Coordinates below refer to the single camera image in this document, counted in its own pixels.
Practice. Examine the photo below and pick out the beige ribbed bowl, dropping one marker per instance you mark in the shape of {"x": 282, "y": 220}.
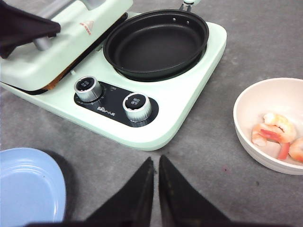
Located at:
{"x": 280, "y": 96}

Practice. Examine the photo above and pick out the mint green breakfast maker base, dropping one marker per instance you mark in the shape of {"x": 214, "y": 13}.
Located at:
{"x": 171, "y": 99}

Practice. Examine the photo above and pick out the black round frying pan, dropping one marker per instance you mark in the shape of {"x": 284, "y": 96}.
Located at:
{"x": 157, "y": 45}

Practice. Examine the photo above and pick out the silver control knob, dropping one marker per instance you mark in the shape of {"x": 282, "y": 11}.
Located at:
{"x": 137, "y": 107}
{"x": 88, "y": 89}

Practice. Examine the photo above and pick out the silver right control knob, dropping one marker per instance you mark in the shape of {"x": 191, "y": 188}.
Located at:
{"x": 137, "y": 107}

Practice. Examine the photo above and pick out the blue round plate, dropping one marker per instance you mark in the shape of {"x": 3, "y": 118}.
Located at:
{"x": 32, "y": 188}

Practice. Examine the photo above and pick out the pink cooked shrimp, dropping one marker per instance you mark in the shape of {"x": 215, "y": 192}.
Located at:
{"x": 294, "y": 150}
{"x": 275, "y": 127}

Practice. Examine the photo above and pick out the mint green sandwich maker lid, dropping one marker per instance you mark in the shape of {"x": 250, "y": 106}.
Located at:
{"x": 30, "y": 69}

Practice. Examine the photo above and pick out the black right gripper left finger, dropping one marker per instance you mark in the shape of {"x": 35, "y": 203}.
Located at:
{"x": 131, "y": 206}

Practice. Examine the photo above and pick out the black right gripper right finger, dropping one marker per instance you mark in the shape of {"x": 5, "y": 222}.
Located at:
{"x": 181, "y": 204}

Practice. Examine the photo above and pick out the silver left control knob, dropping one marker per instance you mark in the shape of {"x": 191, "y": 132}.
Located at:
{"x": 88, "y": 89}

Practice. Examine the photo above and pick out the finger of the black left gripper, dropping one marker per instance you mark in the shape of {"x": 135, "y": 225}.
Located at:
{"x": 18, "y": 27}

